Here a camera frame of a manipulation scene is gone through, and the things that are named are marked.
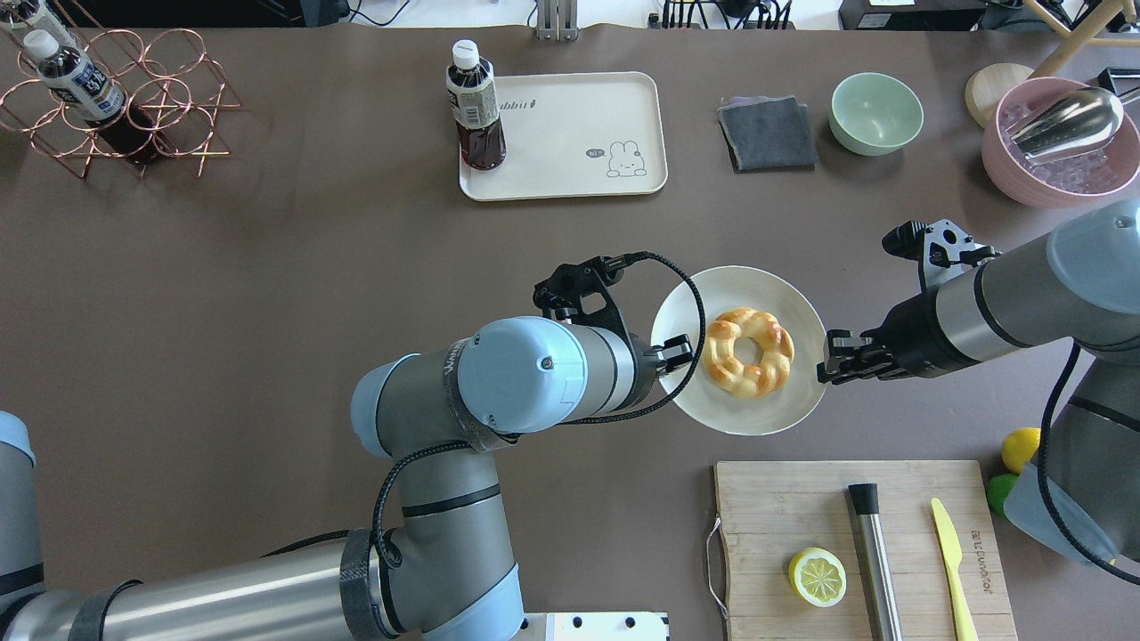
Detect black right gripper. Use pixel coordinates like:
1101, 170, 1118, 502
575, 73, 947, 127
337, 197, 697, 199
816, 295, 948, 386

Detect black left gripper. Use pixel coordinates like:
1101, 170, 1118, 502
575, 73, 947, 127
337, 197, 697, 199
629, 334, 695, 393

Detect braided golden donut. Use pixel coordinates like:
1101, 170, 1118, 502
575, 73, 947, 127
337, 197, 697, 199
702, 307, 795, 399

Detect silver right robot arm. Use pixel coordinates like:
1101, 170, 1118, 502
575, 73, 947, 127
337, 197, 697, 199
816, 198, 1139, 569

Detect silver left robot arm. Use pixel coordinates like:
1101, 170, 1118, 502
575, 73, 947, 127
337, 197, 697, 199
3, 316, 702, 640

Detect cream rabbit tray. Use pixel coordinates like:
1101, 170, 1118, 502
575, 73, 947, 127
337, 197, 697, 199
459, 70, 668, 200

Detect dark drink bottle on tray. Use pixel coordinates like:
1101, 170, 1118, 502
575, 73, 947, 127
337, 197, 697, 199
445, 39, 508, 171

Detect wooden cutting board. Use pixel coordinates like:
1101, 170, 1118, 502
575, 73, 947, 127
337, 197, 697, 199
715, 461, 1018, 640

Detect yellow lemon far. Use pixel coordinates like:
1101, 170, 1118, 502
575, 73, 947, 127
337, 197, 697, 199
1000, 425, 1042, 474

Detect green lime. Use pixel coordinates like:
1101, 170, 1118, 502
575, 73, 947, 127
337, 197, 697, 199
985, 472, 1021, 521

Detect yellow plastic knife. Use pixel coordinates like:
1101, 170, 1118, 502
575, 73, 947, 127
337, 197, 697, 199
930, 498, 980, 640

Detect half lemon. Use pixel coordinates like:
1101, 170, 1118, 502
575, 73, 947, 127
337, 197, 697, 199
787, 547, 847, 608

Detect steel muddler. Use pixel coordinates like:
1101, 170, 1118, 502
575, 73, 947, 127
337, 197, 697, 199
847, 482, 904, 640

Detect grey folded cloth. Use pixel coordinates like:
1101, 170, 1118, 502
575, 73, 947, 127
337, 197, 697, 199
717, 96, 819, 172

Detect green bowl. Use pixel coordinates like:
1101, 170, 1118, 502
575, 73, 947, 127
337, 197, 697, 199
829, 72, 925, 157

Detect wooden mug tree stand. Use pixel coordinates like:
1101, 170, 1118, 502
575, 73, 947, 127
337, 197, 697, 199
964, 1, 1137, 127

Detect pink bowl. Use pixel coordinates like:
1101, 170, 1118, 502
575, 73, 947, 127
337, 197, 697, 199
982, 78, 1139, 208

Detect steel ice scoop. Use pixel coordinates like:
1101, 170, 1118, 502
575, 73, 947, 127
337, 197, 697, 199
1011, 86, 1125, 164

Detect bottle in rack upper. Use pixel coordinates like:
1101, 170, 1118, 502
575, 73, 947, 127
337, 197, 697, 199
24, 31, 162, 167

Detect bottle in rack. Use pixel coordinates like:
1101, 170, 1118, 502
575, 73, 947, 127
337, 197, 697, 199
1, 1, 80, 49
24, 31, 162, 167

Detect bottle in rack front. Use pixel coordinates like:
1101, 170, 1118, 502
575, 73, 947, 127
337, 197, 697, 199
1, 1, 80, 49

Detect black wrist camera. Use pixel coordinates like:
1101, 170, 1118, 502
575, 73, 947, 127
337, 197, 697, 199
881, 219, 1001, 293
534, 255, 630, 341

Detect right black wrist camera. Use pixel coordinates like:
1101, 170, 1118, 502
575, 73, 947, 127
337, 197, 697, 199
881, 219, 1001, 293

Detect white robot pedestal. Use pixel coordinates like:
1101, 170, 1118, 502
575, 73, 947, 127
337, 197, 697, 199
512, 612, 671, 640

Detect aluminium frame post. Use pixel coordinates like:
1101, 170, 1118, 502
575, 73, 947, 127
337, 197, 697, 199
536, 0, 581, 42

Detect copper wire bottle rack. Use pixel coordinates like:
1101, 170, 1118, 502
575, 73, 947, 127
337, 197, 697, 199
3, 29, 244, 179

